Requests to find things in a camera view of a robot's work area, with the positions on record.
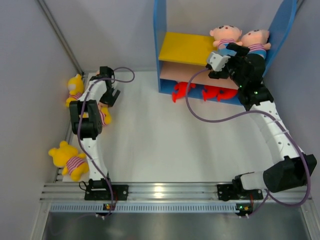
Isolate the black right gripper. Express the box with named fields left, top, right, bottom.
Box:
left=208, top=42, right=249, bottom=89

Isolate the yellow duck plush striped shirt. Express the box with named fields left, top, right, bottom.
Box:
left=98, top=103, right=112, bottom=127

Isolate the boy doll striped shirt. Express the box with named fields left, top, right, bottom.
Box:
left=209, top=25, right=243, bottom=50

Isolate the red shark plush toy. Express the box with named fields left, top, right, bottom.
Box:
left=171, top=82, right=196, bottom=103

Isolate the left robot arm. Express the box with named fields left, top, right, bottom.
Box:
left=69, top=66, right=120, bottom=200

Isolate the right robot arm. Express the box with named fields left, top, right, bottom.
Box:
left=207, top=43, right=317, bottom=199

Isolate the blue yellow toy shelf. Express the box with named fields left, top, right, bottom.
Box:
left=153, top=0, right=298, bottom=105

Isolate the yellow duck plush in corner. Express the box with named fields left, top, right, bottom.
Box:
left=65, top=74, right=85, bottom=107

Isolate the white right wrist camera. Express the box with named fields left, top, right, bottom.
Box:
left=206, top=51, right=231, bottom=72

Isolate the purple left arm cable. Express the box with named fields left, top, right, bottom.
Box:
left=76, top=66, right=136, bottom=221

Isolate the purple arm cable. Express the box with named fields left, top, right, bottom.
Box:
left=186, top=68, right=312, bottom=217
left=76, top=66, right=136, bottom=221

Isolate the yellow duck plush near rail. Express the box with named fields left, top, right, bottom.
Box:
left=48, top=141, right=89, bottom=182

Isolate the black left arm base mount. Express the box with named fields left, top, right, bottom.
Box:
left=84, top=179, right=129, bottom=201

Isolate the metal corner post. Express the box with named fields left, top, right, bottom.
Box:
left=35, top=0, right=84, bottom=75

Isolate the aluminium rail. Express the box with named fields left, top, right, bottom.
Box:
left=39, top=181, right=313, bottom=203

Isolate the perforated grey cable duct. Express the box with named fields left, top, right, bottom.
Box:
left=49, top=202, right=252, bottom=214

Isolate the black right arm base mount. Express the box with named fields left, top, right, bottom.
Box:
left=217, top=175, right=264, bottom=202

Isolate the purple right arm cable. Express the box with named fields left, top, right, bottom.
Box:
left=186, top=68, right=312, bottom=217

